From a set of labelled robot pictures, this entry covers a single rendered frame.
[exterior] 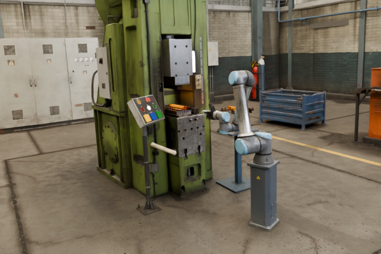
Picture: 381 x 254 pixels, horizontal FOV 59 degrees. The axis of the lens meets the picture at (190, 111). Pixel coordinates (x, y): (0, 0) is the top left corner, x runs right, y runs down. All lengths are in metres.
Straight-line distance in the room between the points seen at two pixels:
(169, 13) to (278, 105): 4.18
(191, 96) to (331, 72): 8.17
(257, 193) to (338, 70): 8.77
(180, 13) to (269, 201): 2.21
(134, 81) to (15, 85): 4.99
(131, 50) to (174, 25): 0.57
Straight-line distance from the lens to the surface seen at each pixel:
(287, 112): 7.35
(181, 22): 3.97
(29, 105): 8.69
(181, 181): 3.92
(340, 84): 11.61
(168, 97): 4.25
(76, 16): 9.56
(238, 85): 2.99
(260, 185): 3.18
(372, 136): 6.43
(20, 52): 8.63
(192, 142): 3.87
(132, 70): 4.00
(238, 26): 11.97
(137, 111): 3.26
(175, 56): 3.71
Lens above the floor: 1.60
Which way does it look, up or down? 10 degrees down
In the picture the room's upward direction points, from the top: 2 degrees counter-clockwise
